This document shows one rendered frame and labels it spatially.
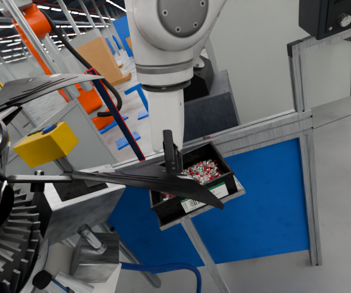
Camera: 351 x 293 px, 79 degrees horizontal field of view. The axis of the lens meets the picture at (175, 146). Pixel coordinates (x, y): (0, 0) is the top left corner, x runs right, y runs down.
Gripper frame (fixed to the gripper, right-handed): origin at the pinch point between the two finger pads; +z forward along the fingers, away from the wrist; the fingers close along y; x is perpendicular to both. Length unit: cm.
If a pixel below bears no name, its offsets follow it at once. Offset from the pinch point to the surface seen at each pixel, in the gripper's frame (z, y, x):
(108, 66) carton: 117, -737, -284
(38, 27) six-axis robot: -22, -337, -230
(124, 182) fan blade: -5.8, 11.9, -5.5
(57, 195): 1.1, 7.1, -20.0
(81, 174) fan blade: -7.1, 11.6, -11.0
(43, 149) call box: 11, -24, -46
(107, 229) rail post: 58, -28, -37
